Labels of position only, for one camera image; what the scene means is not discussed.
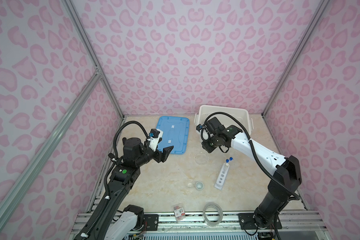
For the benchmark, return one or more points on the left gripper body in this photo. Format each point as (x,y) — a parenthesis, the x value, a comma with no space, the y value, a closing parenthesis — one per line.
(147,155)

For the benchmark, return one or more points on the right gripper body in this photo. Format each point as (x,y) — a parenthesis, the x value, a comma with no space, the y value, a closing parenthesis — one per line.
(211,143)

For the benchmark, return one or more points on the clear glass petri dish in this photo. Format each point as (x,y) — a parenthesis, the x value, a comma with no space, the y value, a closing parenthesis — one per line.
(201,158)

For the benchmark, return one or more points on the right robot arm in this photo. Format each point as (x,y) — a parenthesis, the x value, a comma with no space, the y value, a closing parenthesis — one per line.
(284,172)

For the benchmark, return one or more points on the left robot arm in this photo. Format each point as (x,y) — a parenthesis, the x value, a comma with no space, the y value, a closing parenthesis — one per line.
(118,182)

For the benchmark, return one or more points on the blue bin lid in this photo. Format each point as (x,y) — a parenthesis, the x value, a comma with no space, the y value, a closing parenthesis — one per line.
(176,133)

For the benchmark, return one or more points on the black marker tool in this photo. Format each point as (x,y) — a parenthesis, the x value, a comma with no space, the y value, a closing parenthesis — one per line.
(112,157)

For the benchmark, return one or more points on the white plastic storage bin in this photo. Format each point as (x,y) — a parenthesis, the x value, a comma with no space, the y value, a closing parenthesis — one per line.
(241,115)

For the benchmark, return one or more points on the small white cup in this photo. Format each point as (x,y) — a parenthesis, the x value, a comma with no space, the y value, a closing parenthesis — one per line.
(199,185)

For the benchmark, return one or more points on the white test tube rack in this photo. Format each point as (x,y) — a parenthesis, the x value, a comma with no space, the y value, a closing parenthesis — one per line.
(221,177)

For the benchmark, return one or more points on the small clear slide box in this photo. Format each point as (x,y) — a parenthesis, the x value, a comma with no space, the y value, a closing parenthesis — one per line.
(179,212)

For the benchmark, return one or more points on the clear tape roll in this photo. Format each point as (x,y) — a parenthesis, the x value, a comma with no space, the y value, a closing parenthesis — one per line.
(212,214)

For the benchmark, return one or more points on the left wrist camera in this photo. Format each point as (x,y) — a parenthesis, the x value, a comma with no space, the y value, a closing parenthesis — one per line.
(155,137)

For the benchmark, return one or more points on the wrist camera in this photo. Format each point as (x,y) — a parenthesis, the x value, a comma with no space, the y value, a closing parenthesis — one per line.
(155,137)
(200,127)

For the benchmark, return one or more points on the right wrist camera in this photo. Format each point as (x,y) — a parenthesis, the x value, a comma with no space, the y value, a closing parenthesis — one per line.
(200,127)

